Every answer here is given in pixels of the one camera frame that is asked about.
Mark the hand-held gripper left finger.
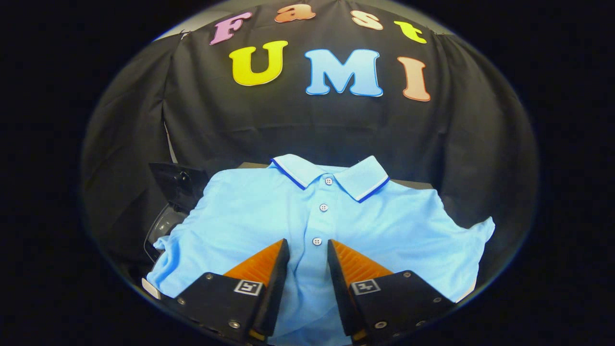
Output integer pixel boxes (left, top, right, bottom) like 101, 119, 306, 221
173, 238, 291, 344

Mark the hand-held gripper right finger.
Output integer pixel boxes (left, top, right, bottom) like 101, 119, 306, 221
327, 239, 457, 344

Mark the black backdrop cloth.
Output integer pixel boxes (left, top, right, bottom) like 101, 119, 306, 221
82, 0, 539, 289

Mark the light blue polo shirt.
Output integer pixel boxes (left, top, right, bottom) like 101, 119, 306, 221
147, 154, 495, 346

